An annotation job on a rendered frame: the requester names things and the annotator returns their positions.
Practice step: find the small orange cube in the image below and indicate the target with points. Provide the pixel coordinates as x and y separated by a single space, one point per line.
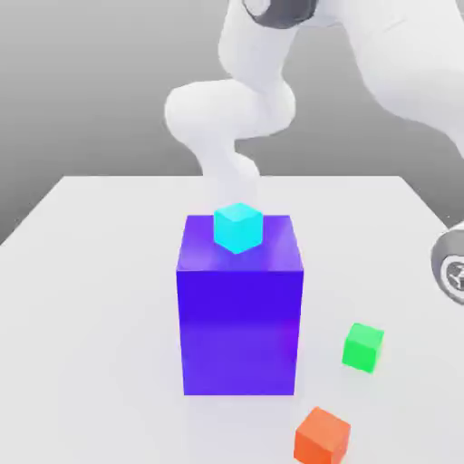
320 436

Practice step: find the large purple box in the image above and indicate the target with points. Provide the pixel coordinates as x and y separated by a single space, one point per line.
237 319

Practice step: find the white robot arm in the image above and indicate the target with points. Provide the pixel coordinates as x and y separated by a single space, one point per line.
250 72

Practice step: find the small cyan cube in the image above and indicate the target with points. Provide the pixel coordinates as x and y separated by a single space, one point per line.
237 228

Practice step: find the small green cube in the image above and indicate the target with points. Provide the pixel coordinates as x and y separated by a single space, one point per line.
362 348

